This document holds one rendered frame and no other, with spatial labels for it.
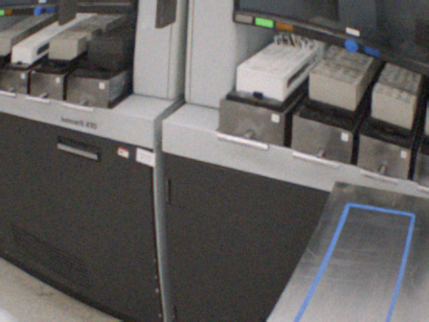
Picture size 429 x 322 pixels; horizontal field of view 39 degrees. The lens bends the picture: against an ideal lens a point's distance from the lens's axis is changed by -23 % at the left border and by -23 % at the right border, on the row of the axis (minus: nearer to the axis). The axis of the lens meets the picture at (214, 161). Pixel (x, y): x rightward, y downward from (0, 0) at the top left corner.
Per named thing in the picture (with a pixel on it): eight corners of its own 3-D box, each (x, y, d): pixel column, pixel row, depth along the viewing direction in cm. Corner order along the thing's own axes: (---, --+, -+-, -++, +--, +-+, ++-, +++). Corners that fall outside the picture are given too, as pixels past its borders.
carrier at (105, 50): (126, 60, 163) (128, 39, 160) (123, 63, 162) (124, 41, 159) (91, 57, 167) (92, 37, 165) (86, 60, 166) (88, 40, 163)
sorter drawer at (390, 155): (396, 74, 194) (396, 49, 189) (430, 85, 189) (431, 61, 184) (351, 176, 135) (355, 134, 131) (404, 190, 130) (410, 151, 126)
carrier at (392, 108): (413, 126, 138) (415, 103, 135) (412, 129, 136) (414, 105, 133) (372, 113, 142) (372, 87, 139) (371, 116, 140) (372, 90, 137)
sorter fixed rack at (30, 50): (63, 34, 198) (65, 16, 195) (86, 34, 195) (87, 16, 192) (11, 66, 174) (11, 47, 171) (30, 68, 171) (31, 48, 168)
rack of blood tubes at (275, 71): (282, 57, 173) (282, 35, 170) (320, 67, 169) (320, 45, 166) (235, 96, 149) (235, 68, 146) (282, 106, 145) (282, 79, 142)
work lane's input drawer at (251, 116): (313, 47, 205) (312, 22, 200) (352, 58, 200) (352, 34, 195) (207, 141, 146) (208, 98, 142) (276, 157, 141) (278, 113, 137)
